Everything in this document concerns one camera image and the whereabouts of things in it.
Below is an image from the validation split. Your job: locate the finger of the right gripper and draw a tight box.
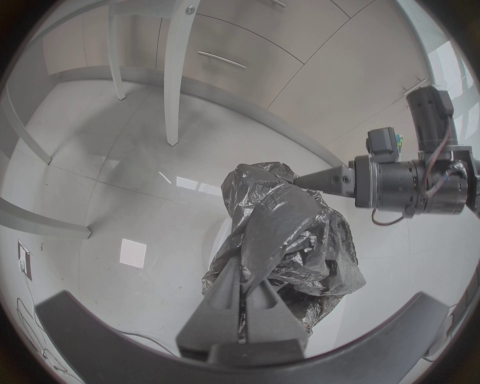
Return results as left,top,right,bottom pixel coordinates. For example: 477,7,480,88
293,164,356,197

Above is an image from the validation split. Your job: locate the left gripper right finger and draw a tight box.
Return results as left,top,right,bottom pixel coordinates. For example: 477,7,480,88
245,278,309,352

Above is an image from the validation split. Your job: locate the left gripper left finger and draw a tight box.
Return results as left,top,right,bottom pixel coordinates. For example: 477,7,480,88
175,256,241,361

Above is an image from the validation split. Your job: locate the black plastic bag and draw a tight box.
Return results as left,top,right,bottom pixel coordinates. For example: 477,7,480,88
202,161,366,336

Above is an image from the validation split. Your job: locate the white trash bin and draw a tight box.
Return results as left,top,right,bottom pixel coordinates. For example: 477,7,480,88
202,219,236,272

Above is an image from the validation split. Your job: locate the grey padded white-framed chair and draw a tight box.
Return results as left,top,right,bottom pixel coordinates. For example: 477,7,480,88
0,0,201,241

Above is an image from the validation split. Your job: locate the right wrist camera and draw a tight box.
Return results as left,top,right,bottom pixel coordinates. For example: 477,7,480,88
365,127,405,164

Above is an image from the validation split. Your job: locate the black cable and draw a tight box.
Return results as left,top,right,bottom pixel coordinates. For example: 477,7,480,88
122,331,177,356

